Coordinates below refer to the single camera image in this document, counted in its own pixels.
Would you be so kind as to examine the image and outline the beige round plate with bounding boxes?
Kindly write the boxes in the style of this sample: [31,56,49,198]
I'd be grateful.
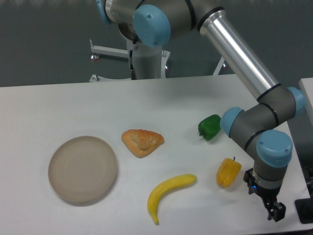
[48,136,118,206]

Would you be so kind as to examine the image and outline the black device at table edge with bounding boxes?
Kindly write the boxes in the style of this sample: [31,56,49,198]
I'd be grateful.
[294,198,313,224]

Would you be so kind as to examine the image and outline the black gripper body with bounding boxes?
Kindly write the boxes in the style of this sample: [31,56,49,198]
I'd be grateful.
[243,168,281,206]

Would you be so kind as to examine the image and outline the yellow banana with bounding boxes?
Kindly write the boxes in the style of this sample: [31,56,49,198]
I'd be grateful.
[147,174,197,225]

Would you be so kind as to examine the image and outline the green bell pepper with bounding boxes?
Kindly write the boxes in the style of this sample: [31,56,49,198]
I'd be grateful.
[198,114,221,141]

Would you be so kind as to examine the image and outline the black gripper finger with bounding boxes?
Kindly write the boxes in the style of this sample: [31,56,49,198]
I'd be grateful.
[265,200,274,220]
[273,202,286,222]

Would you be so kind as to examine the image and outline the golden triangular pastry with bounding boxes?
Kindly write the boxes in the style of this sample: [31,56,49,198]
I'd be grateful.
[121,129,164,158]

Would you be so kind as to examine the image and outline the yellow bell pepper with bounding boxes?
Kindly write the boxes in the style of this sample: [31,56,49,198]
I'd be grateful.
[216,157,242,188]

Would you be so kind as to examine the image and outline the white box at right edge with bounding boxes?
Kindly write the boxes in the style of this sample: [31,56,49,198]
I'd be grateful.
[299,78,313,108]

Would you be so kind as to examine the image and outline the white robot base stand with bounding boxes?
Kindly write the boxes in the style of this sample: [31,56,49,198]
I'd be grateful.
[88,39,230,83]

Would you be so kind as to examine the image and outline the black cable on stand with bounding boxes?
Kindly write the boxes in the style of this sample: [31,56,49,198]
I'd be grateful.
[129,36,140,80]

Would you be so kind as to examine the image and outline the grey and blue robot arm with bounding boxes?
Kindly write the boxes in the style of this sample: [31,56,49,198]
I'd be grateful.
[95,0,306,221]

